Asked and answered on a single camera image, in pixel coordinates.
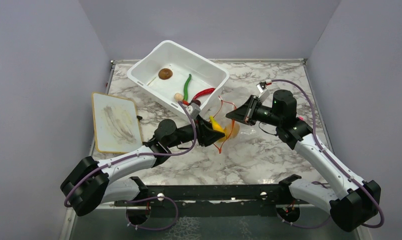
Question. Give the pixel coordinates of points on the white plastic bin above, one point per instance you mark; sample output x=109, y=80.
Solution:
x=182, y=61

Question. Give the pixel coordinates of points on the dark red plum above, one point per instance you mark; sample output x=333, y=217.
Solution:
x=196, y=101

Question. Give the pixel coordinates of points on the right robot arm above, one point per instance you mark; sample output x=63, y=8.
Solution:
x=349, y=200

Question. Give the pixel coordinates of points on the yellow banana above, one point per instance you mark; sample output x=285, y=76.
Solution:
x=216, y=126

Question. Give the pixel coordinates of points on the brown kiwi fruit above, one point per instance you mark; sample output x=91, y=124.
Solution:
x=165, y=73

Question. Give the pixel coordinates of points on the white cutting board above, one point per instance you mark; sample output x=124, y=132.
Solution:
x=116, y=124

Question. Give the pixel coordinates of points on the green chili pepper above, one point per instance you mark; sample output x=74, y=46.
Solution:
x=186, y=88

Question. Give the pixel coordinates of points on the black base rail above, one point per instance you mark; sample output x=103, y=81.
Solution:
x=166, y=201

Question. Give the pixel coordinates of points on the orange citrus fruit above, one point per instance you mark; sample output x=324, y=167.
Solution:
x=232, y=129

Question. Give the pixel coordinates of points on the red chili pepper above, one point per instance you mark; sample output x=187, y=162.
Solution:
x=204, y=92

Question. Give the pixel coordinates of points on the clear zip top bag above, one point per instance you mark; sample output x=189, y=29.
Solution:
x=229, y=100

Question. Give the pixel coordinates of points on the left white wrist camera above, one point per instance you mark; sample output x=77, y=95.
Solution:
x=193, y=110

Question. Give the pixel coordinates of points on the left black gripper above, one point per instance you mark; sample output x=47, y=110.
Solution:
x=203, y=130

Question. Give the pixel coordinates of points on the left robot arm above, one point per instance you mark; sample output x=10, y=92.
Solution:
x=87, y=185

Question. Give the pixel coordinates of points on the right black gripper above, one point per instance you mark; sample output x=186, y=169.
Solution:
x=246, y=112

